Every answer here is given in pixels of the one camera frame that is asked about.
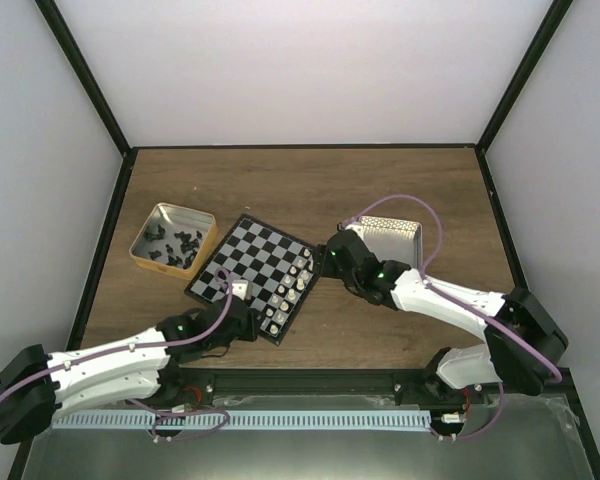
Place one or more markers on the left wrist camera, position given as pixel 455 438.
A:
pixel 242 290

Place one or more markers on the yellow tin box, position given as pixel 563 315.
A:
pixel 176 218

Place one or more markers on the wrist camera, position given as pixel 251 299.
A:
pixel 242 290
pixel 352 225

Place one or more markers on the pink tin box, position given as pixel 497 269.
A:
pixel 393 239

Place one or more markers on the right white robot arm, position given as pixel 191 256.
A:
pixel 520 343

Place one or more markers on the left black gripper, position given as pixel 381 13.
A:
pixel 252 329

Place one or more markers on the black and white chessboard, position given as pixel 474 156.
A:
pixel 262 254

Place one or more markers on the black chess pieces pile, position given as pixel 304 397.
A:
pixel 177 249

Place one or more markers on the light blue slotted cable duct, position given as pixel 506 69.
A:
pixel 252 420

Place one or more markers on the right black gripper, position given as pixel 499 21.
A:
pixel 324 253

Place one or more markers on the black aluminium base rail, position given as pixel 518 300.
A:
pixel 400 386

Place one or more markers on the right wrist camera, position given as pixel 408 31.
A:
pixel 352 225

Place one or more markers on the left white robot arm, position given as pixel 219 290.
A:
pixel 37 387

